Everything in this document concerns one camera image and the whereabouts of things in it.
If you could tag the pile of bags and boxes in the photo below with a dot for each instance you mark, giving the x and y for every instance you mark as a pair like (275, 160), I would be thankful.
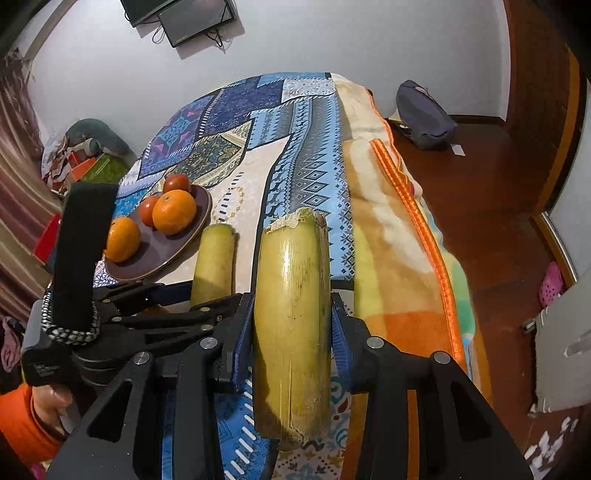
(64, 161)

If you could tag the dark purple round plate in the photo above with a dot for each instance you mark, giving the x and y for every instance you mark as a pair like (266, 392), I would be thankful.
(152, 251)

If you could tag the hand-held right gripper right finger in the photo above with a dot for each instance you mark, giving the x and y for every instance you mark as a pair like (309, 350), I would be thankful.
(342, 342)

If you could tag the large orange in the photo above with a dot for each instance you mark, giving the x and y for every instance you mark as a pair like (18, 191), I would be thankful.
(174, 212)

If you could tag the pink clog shoe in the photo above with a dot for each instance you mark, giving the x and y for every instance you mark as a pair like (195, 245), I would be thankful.
(551, 284)

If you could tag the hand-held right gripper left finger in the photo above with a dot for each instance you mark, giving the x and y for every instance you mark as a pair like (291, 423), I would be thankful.
(242, 360)

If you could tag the blue patchwork patterned blanket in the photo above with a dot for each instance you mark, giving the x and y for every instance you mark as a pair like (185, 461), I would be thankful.
(304, 138)

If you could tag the person's left hand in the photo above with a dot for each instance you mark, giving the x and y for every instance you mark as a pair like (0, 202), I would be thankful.
(48, 406)

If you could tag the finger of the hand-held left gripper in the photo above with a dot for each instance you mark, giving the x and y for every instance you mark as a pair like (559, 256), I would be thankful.
(175, 293)
(184, 321)

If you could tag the black wall television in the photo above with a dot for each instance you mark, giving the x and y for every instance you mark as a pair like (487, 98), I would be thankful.
(143, 9)

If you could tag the small black wall monitor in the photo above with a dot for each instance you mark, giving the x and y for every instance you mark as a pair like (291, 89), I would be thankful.
(198, 21)

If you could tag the grey long pillow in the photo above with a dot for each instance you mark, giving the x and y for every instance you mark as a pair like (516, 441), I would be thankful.
(99, 131)

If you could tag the person's left forearm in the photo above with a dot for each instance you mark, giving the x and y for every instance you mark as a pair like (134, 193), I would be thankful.
(18, 424)

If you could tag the red box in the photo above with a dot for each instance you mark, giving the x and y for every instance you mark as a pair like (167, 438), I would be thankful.
(46, 240)

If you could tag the orange beige fleece blanket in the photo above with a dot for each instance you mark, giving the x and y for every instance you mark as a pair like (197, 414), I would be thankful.
(392, 230)

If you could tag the white paper scrap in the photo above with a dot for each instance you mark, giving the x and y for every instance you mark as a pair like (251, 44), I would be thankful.
(459, 150)

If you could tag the medium orange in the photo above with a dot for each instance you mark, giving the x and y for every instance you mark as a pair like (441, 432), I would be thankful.
(122, 239)

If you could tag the red tomato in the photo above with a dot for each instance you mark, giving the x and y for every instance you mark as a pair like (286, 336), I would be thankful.
(147, 211)
(177, 183)

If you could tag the striped brown curtain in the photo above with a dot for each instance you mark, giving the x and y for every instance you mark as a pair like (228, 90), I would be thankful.
(18, 184)

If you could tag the dark fabric bag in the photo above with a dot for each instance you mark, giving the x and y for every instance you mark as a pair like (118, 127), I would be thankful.
(427, 115)

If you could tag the white heart-decorated sliding door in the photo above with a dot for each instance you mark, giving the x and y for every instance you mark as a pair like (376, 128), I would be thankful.
(577, 207)

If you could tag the white foam puzzle mat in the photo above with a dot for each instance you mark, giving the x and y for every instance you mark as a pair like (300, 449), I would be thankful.
(563, 350)

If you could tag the green patterned box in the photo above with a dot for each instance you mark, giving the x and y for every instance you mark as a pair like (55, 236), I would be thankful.
(108, 168)

